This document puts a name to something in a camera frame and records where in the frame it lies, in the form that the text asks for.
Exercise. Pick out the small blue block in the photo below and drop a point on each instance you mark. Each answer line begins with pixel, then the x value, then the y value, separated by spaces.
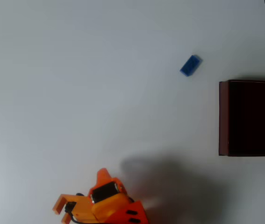
pixel 190 65

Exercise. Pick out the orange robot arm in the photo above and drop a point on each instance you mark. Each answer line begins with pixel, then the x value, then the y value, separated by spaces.
pixel 106 208

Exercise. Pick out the dark red box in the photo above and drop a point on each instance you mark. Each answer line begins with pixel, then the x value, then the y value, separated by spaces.
pixel 251 119

